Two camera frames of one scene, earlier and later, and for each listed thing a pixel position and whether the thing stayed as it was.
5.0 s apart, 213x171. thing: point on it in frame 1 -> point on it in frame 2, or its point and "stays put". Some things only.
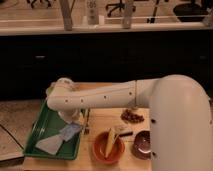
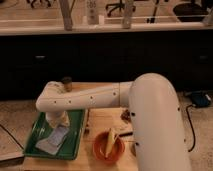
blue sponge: (69, 131) -> (58, 134)
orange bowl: (99, 148) stays put
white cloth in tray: (50, 144) stays put
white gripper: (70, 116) -> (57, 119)
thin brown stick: (86, 131) stays put
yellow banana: (110, 141) stays put
